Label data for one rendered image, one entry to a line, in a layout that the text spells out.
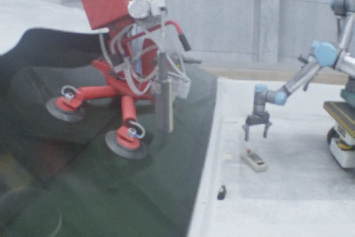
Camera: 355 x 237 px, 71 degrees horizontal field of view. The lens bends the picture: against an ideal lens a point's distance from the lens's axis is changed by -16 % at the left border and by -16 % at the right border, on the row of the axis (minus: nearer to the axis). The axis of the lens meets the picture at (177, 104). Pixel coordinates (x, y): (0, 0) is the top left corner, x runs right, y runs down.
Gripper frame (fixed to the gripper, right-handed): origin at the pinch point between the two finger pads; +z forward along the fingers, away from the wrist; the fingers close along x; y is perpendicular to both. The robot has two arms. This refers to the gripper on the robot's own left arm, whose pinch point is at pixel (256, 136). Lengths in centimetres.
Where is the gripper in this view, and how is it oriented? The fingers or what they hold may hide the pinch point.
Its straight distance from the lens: 175.3
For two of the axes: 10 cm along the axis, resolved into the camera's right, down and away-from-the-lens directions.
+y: -2.9, -3.0, 9.1
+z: 0.0, 9.5, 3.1
